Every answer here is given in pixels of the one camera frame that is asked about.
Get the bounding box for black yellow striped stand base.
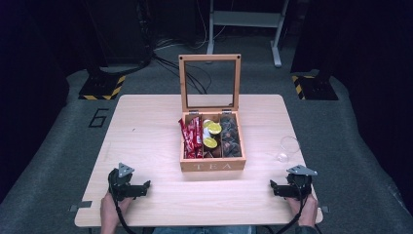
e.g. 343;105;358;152
78;73;127;101
290;74;339;101

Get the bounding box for bundle of floor cables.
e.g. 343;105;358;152
151;33;212;96

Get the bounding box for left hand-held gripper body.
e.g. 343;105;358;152
107;162;146;202

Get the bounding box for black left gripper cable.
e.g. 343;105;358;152
108;169;139;234

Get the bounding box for pile of dark tea bags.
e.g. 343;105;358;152
219;116;243;158

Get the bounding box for bunch of red sachets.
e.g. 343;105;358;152
177;116;205;160

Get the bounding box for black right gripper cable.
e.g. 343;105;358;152
262;181;310;234

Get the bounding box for wooden tea box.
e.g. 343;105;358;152
177;54;247;173

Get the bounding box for clear glass cup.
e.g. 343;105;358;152
276;136;301;164

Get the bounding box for person's blue jeans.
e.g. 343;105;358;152
151;225;257;234

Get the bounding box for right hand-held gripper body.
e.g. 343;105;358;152
277;164;319;201

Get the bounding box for dark cabinet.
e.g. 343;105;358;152
85;0;154;66

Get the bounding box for white metal stand frame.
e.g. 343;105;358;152
206;0;290;68

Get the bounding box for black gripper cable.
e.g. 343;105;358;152
262;181;310;234
108;169;139;234

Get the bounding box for person's left hand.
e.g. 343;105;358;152
99;191;134;226

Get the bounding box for person's right hand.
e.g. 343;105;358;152
286;193;319;228

